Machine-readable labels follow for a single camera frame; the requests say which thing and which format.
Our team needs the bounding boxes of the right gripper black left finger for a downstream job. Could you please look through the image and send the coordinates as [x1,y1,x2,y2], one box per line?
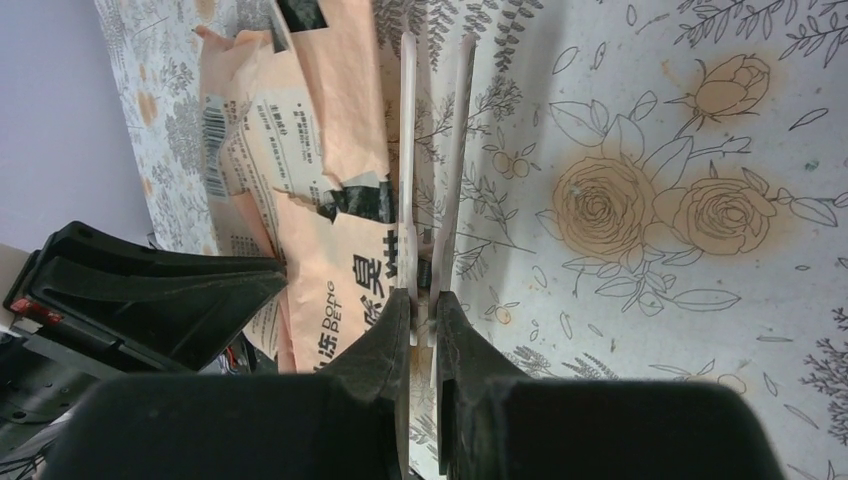
[319,289,412,479]

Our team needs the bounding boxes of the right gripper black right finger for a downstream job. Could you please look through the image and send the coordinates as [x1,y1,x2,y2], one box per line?
[436,291,528,477]

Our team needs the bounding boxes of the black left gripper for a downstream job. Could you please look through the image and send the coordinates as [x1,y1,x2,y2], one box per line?
[1,221,285,455]

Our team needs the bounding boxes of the pink cat litter bag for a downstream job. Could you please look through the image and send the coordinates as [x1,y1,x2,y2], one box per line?
[197,1,398,372]

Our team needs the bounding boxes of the floral patterned table mat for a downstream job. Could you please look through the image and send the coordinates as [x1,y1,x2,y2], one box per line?
[95,1,847,479]

